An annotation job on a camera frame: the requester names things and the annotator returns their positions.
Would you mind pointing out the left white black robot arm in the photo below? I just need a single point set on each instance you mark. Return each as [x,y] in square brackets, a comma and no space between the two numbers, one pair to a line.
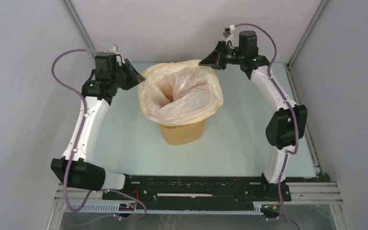
[75,168]

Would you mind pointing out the orange plastic trash bin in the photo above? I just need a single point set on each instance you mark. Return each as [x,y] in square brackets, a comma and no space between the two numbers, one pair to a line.
[182,134]

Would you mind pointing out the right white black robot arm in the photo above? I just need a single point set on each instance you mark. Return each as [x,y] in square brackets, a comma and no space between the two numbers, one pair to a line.
[287,124]

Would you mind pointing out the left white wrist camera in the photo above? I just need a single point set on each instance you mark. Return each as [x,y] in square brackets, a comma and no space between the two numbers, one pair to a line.
[114,49]

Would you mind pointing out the translucent yellowish trash bag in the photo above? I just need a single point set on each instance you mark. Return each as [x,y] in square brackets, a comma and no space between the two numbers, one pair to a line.
[180,93]

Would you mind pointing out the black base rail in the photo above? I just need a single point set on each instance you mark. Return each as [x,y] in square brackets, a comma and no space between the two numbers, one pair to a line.
[201,193]

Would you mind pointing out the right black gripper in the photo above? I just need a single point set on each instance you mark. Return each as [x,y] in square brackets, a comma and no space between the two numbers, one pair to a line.
[216,59]

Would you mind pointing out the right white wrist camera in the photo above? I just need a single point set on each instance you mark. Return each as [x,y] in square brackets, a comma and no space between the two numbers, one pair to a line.
[228,33]

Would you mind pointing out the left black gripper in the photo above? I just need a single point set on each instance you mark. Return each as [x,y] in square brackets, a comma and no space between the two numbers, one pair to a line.
[135,77]

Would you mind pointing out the small lit circuit board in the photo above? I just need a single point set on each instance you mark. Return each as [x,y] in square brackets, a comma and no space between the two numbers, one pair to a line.
[127,207]

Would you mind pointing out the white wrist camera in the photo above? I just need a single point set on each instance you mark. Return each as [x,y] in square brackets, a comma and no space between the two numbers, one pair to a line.
[228,33]
[114,49]

